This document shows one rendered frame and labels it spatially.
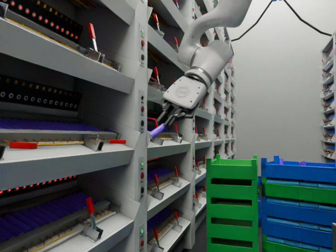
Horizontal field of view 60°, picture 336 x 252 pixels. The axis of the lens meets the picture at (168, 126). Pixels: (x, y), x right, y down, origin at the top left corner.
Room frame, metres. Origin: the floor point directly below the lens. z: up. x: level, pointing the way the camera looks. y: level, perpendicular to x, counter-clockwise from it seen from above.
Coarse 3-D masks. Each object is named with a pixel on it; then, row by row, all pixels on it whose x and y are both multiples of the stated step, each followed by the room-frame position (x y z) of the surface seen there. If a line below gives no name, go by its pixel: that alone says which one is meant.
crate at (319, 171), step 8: (264, 160) 1.23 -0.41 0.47; (264, 168) 1.23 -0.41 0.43; (272, 168) 1.21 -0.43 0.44; (280, 168) 1.19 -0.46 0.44; (288, 168) 1.17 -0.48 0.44; (296, 168) 1.15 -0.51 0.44; (304, 168) 1.14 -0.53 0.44; (312, 168) 1.12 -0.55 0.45; (320, 168) 1.10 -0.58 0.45; (328, 168) 1.09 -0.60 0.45; (264, 176) 1.23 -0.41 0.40; (272, 176) 1.21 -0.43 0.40; (280, 176) 1.19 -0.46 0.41; (288, 176) 1.17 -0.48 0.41; (296, 176) 1.15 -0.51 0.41; (304, 176) 1.14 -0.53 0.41; (312, 176) 1.12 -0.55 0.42; (320, 176) 1.10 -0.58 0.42; (328, 176) 1.09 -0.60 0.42
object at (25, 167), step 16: (48, 112) 0.73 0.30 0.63; (64, 112) 0.79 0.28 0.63; (112, 128) 0.84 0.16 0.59; (128, 128) 0.82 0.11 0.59; (80, 144) 0.65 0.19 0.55; (112, 144) 0.77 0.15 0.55; (128, 144) 0.82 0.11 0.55; (0, 160) 0.40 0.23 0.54; (16, 160) 0.43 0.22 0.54; (32, 160) 0.45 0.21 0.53; (48, 160) 0.49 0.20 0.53; (64, 160) 0.53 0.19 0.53; (80, 160) 0.58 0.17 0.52; (96, 160) 0.64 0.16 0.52; (112, 160) 0.72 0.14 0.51; (128, 160) 0.81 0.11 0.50; (0, 176) 0.41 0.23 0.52; (16, 176) 0.44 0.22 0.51; (32, 176) 0.47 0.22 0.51; (48, 176) 0.51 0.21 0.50; (64, 176) 0.55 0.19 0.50
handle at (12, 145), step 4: (0, 144) 0.39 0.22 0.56; (4, 144) 0.39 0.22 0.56; (8, 144) 0.39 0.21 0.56; (12, 144) 0.38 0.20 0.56; (16, 144) 0.38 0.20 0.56; (20, 144) 0.38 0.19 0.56; (24, 144) 0.38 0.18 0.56; (28, 144) 0.37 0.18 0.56; (32, 144) 0.38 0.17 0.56; (36, 144) 0.38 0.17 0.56; (24, 148) 0.38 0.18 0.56; (28, 148) 0.37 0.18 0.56; (32, 148) 0.38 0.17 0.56
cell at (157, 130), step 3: (162, 123) 0.83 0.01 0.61; (159, 126) 0.82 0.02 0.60; (162, 126) 0.82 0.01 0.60; (153, 129) 0.81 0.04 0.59; (156, 129) 0.81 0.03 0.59; (159, 129) 0.81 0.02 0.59; (162, 129) 0.82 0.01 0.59; (150, 132) 0.79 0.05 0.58; (153, 132) 0.80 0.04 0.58; (156, 132) 0.80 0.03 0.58; (159, 132) 0.81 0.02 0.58; (150, 135) 0.79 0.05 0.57; (153, 135) 0.79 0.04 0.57; (150, 138) 0.80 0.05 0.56
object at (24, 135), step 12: (0, 132) 0.45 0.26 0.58; (12, 132) 0.47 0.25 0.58; (24, 132) 0.49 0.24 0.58; (36, 132) 0.52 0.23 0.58; (48, 132) 0.55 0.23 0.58; (60, 132) 0.59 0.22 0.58; (72, 132) 0.63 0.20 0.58; (84, 132) 0.67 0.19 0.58; (96, 132) 0.72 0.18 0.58; (108, 132) 0.78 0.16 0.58
